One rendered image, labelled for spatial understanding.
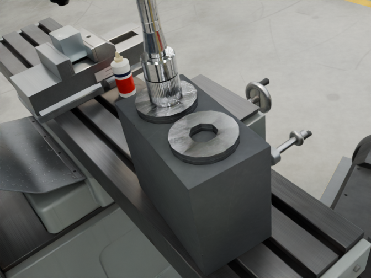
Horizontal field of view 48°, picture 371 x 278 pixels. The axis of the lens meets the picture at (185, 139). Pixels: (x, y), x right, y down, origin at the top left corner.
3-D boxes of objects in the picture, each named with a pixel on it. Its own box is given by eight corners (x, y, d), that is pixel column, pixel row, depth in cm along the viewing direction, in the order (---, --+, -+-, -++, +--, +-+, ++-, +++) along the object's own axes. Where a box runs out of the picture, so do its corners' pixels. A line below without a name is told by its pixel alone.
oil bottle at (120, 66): (130, 86, 99) (119, 44, 92) (139, 92, 97) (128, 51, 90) (116, 93, 98) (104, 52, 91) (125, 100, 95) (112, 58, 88)
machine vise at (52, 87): (134, 43, 116) (126, 5, 109) (165, 60, 106) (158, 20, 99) (17, 99, 102) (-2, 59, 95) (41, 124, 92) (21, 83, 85)
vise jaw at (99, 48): (93, 38, 106) (88, 23, 103) (117, 53, 98) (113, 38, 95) (72, 47, 104) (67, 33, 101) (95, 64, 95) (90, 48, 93)
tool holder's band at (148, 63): (141, 73, 53) (139, 66, 52) (140, 55, 56) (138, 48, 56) (178, 66, 53) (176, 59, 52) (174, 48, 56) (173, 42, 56)
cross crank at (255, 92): (255, 99, 148) (254, 70, 141) (280, 112, 141) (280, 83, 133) (222, 119, 142) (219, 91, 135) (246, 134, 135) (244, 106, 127)
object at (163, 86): (150, 110, 57) (141, 73, 53) (148, 91, 60) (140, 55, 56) (184, 103, 57) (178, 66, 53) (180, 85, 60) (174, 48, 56)
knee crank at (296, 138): (302, 131, 146) (303, 118, 142) (316, 139, 142) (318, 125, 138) (258, 162, 137) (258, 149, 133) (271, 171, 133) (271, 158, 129)
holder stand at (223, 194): (196, 156, 78) (181, 64, 65) (273, 236, 62) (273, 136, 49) (139, 186, 74) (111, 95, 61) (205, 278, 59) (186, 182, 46)
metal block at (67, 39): (76, 47, 101) (68, 24, 97) (88, 55, 97) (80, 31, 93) (57, 55, 99) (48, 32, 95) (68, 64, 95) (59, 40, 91)
